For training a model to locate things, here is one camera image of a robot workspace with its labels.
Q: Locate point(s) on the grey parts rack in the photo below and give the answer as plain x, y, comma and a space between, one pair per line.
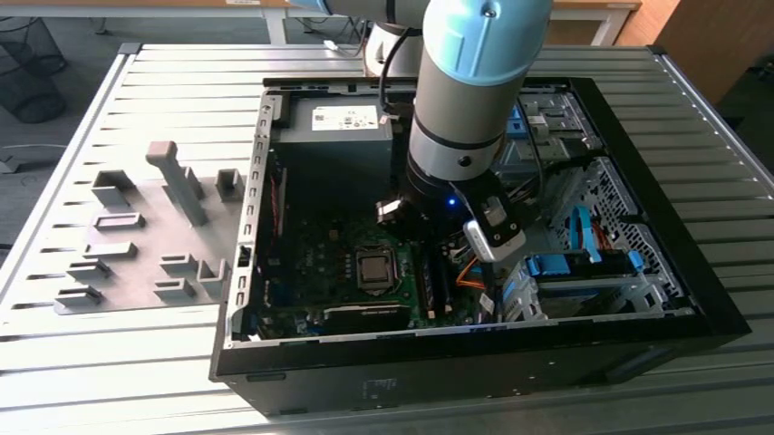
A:
151, 226

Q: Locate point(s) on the grey power supply unit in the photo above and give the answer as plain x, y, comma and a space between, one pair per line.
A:
339, 158

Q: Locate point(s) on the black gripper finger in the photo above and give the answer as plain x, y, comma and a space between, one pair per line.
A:
392, 213

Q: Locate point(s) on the blue RAM stick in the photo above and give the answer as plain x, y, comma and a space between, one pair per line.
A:
428, 285

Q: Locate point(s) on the brown wooden cabinet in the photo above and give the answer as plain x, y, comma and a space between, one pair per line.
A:
713, 41

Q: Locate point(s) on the black mesh waste bin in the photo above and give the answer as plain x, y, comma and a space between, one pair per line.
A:
29, 68

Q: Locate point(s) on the white desk with wooden top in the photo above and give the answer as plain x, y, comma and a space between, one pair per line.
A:
581, 18

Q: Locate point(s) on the grey metal drive cage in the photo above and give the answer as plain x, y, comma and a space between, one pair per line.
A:
557, 136

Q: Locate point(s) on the blue drive bay latch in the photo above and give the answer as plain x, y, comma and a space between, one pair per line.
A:
515, 122

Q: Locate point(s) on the black graphics card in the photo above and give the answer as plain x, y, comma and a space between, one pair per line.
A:
366, 315

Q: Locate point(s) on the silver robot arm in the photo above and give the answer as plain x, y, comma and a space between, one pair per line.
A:
471, 90

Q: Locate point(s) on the black PC case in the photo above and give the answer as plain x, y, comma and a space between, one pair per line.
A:
423, 376

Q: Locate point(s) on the green motherboard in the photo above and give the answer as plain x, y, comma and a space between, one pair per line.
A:
314, 272

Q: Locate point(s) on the white stand foot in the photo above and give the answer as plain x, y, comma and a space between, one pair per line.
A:
24, 151

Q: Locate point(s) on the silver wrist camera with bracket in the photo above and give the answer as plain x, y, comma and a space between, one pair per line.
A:
495, 235

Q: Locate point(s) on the blue disk carrier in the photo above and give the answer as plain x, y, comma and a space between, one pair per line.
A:
550, 265

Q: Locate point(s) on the grey metal disk bay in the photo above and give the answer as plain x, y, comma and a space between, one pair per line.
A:
581, 294

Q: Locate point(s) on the silver CPU in socket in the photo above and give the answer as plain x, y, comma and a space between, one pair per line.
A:
375, 267

